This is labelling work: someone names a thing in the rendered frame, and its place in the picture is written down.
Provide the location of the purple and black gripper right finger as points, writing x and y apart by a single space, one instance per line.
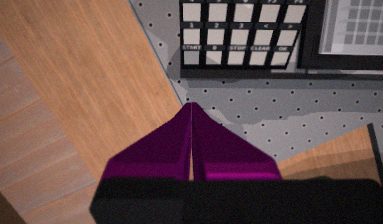
220 154

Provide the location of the grey flat base plate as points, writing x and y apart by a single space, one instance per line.
281 117

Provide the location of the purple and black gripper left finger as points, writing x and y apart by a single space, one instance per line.
164 152

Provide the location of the black plate washer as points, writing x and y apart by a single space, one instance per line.
255 39

